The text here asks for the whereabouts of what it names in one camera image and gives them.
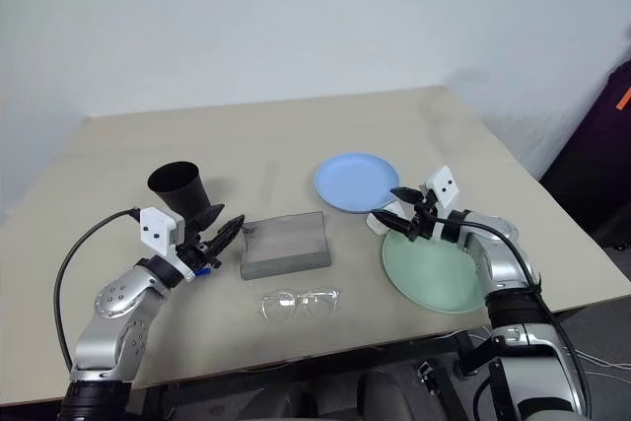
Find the black table leg frame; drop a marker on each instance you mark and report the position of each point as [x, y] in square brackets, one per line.
[473, 352]

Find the black tapered cup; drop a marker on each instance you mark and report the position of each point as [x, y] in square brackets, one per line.
[185, 191]

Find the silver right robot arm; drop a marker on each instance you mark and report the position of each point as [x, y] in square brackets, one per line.
[508, 288]

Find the small white object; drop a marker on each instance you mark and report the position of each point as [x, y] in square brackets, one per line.
[376, 227]

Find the grey rectangular box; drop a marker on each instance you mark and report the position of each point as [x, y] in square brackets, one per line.
[283, 246]

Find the clear frame eyeglasses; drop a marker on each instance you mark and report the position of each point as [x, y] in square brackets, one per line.
[276, 299]

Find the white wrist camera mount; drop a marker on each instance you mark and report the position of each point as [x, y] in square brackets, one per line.
[158, 229]
[446, 187]

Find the dark purple suitcase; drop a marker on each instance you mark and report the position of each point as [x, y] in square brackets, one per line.
[591, 169]

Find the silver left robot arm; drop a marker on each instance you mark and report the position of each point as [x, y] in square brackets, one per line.
[116, 300]

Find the blue round plate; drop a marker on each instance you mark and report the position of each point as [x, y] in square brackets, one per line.
[355, 179]

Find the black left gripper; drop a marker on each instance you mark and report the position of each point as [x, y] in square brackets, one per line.
[199, 253]

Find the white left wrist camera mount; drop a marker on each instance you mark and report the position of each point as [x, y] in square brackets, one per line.
[158, 229]

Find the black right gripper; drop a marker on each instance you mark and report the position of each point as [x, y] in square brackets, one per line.
[425, 226]

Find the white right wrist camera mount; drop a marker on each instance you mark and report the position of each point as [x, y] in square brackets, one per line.
[446, 187]

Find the green round plate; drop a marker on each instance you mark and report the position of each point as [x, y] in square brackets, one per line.
[429, 273]

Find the dark grey rounded shape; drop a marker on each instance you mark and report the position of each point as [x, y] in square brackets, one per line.
[389, 399]

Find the orange tag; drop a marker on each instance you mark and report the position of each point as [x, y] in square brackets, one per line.
[625, 98]

